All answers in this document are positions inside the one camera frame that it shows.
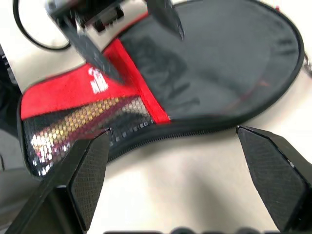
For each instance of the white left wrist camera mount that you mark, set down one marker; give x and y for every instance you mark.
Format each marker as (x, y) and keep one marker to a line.
(58, 6)

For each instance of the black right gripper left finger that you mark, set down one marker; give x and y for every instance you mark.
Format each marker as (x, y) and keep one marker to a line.
(73, 185)

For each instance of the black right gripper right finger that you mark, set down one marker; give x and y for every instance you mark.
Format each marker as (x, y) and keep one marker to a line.
(275, 175)

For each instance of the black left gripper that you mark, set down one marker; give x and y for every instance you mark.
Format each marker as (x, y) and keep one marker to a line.
(102, 14)

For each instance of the dark robot body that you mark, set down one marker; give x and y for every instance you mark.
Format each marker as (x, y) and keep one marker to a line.
(5, 97)

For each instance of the black and red paddle case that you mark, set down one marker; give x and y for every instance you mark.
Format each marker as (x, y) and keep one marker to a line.
(219, 73)

